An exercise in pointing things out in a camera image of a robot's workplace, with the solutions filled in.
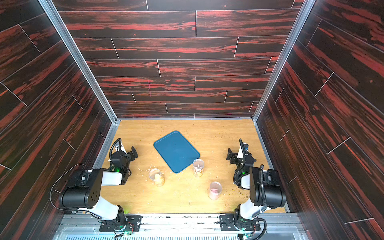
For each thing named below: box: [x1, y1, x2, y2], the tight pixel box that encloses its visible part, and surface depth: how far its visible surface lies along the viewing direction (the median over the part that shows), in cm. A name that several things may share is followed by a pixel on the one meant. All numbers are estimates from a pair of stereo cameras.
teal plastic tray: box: [153, 130, 201, 174], surface depth 104 cm
